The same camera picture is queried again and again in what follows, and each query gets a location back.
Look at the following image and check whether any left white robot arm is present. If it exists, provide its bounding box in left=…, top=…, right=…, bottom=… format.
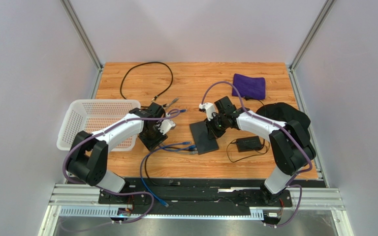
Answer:
left=63, top=103, right=176, bottom=193

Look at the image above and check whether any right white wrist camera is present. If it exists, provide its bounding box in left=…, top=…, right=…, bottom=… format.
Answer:
left=198, top=103, right=216, bottom=120

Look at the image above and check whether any black ethernet cable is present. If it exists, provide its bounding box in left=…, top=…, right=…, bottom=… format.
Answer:
left=144, top=146, right=196, bottom=187

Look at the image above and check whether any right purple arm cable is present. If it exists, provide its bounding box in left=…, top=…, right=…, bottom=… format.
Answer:
left=201, top=81, right=314, bottom=229

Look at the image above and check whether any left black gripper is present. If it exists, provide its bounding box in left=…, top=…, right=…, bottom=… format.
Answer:
left=138, top=123, right=168, bottom=153

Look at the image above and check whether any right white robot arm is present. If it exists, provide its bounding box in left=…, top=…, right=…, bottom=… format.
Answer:
left=199, top=96, right=316, bottom=205

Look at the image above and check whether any aluminium frame rail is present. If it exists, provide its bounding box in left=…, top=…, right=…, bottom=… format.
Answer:
left=39, top=184, right=353, bottom=236

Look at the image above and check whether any black round cap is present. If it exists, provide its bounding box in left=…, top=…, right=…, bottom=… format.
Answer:
left=256, top=102, right=311, bottom=138

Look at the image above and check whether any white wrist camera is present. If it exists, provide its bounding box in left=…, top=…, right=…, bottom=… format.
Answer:
left=198, top=103, right=216, bottom=120
left=158, top=119, right=176, bottom=135

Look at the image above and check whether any black power adapter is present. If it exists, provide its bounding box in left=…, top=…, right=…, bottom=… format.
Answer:
left=235, top=136, right=264, bottom=152

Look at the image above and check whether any thin black power cord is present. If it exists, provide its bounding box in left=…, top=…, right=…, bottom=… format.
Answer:
left=225, top=137, right=271, bottom=163

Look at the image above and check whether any purple cloth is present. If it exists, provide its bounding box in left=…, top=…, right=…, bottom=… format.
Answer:
left=233, top=74, right=266, bottom=100

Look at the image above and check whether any black network switch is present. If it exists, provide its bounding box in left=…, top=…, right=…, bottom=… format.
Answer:
left=189, top=121, right=219, bottom=155

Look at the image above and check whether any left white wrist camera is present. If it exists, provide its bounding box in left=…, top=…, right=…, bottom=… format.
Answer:
left=158, top=119, right=176, bottom=135

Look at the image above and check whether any white plastic basket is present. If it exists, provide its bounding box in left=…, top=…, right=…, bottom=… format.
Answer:
left=56, top=99, right=141, bottom=151

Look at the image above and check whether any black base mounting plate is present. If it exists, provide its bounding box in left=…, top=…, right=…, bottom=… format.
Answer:
left=98, top=178, right=294, bottom=216

